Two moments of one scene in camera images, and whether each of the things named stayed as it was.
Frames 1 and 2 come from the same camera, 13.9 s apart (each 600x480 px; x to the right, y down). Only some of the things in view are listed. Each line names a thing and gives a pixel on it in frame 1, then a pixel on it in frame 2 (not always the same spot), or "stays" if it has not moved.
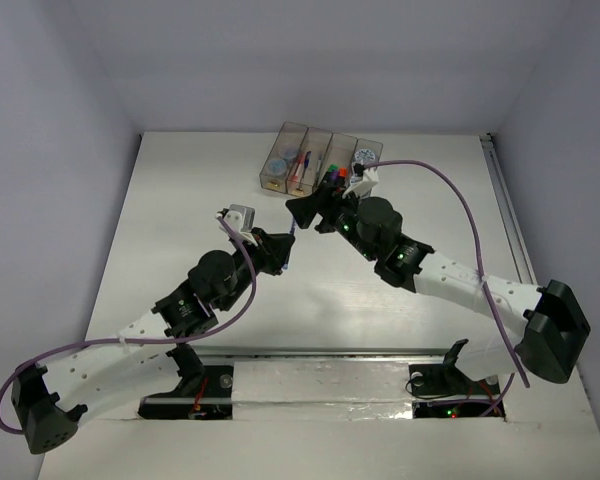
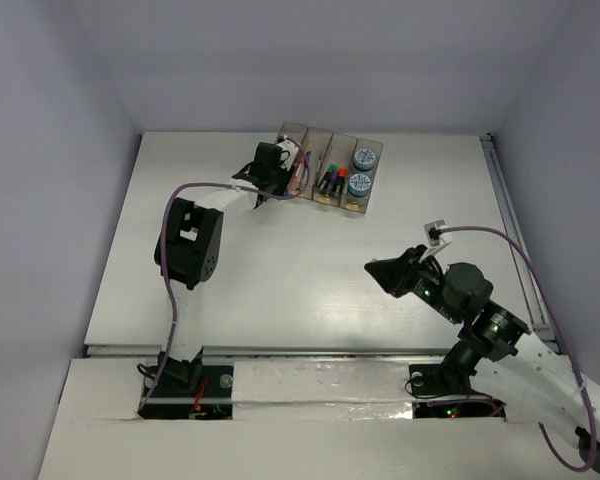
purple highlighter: [334, 176] stays
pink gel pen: [295, 176] stays
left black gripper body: [266, 248] -> [277, 179]
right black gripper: [327, 200] -> [390, 271]
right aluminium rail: [508, 209] stays
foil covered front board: [321, 390] stays
